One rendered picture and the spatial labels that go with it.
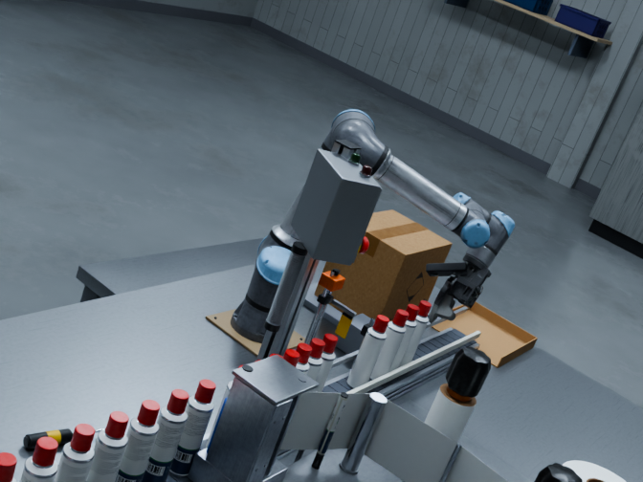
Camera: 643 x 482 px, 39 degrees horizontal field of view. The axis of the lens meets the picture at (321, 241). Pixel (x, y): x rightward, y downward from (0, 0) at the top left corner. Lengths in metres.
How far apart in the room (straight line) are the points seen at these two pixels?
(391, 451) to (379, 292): 0.80
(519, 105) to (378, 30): 2.03
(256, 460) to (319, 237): 0.48
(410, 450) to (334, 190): 0.57
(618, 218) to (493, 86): 2.65
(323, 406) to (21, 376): 0.67
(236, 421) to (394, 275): 1.07
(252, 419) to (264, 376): 0.08
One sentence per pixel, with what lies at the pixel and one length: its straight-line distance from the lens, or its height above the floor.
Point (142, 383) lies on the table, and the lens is 2.18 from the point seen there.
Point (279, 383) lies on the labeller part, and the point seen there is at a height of 1.14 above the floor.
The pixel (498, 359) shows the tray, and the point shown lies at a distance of 2.98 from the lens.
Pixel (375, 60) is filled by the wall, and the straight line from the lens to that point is 11.15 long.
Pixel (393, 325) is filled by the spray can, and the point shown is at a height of 1.05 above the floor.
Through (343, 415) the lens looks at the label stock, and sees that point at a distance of 1.97.
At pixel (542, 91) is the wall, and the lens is 10.14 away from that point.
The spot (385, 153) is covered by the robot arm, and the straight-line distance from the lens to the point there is 2.34.
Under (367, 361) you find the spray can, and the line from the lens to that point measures 2.31.
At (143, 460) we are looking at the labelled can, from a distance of 1.70.
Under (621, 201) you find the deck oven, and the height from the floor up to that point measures 0.38.
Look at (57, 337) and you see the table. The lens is 2.27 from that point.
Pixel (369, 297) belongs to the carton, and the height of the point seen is 0.94.
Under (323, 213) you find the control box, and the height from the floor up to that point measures 1.38.
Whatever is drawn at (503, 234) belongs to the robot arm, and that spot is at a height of 1.29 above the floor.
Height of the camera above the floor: 1.99
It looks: 20 degrees down
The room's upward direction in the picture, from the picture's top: 20 degrees clockwise
